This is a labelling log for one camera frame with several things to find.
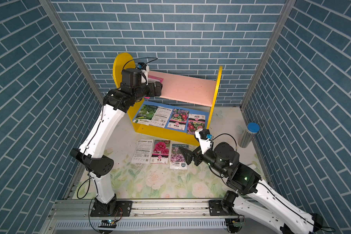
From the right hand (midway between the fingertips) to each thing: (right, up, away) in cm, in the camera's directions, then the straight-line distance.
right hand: (189, 142), depth 61 cm
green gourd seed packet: (-28, +13, +35) cm, 47 cm away
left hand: (-15, +27, +11) cm, 33 cm away
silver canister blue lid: (+37, -2, +28) cm, 46 cm away
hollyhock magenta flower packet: (-18, -11, +33) cm, 39 cm away
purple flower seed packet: (-6, -16, +30) cm, 34 cm away
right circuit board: (+24, -41, +8) cm, 48 cm away
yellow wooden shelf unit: (-1, +19, +39) cm, 43 cm away
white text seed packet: (-29, -11, +33) cm, 45 cm away
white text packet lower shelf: (-18, +11, +35) cm, 41 cm away
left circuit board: (-41, -43, +11) cm, 60 cm away
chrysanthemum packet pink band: (-6, +10, +33) cm, 35 cm away
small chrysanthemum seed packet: (+6, +8, +32) cm, 34 cm away
